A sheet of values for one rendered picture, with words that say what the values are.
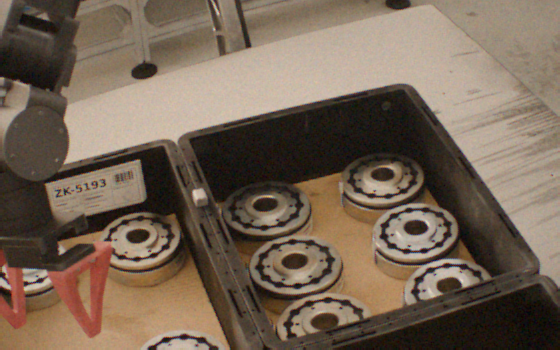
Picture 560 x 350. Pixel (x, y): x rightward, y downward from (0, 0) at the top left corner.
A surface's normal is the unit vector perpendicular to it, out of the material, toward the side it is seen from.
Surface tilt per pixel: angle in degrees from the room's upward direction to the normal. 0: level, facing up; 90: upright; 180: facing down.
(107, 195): 90
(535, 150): 0
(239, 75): 0
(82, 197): 90
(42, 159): 69
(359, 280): 0
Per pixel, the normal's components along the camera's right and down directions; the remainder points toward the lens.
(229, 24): 0.30, 0.11
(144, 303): -0.09, -0.81
